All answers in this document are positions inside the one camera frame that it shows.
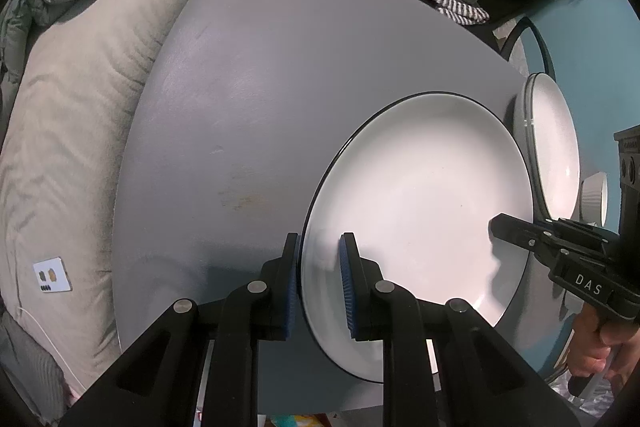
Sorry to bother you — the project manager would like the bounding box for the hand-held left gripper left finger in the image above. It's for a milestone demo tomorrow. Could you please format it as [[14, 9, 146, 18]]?
[[59, 232, 303, 427]]

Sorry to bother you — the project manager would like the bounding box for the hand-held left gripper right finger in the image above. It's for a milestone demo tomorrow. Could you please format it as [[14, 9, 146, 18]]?
[[339, 232, 581, 427]]

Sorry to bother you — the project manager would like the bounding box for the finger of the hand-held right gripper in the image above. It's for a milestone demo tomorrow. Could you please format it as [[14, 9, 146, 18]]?
[[545, 217, 621, 258], [487, 213, 566, 258]]

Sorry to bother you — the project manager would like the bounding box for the white embossed bowl black rim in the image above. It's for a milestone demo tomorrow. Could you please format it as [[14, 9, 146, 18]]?
[[579, 172, 610, 228]]

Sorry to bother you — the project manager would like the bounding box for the large white plate black rim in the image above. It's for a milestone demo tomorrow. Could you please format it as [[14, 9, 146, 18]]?
[[299, 92, 538, 383]]

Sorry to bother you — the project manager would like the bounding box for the person's right hand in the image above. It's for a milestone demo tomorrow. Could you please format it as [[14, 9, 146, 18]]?
[[569, 306, 635, 389]]

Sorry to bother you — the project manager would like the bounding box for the striped grey white cloth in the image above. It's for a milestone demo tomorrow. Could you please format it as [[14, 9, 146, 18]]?
[[412, 0, 491, 26]]

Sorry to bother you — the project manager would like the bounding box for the white card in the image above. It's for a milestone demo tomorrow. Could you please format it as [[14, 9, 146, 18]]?
[[32, 257, 74, 295]]

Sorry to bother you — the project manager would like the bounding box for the beige sofa cushion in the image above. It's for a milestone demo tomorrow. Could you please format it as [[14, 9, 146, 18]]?
[[0, 0, 263, 413]]

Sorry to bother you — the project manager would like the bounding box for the grey ribbed fabric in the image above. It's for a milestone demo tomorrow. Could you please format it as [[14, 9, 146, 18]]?
[[0, 312, 67, 424]]

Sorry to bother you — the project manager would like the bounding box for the white thin cable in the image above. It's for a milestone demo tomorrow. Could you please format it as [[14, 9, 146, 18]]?
[[14, 306, 82, 390]]

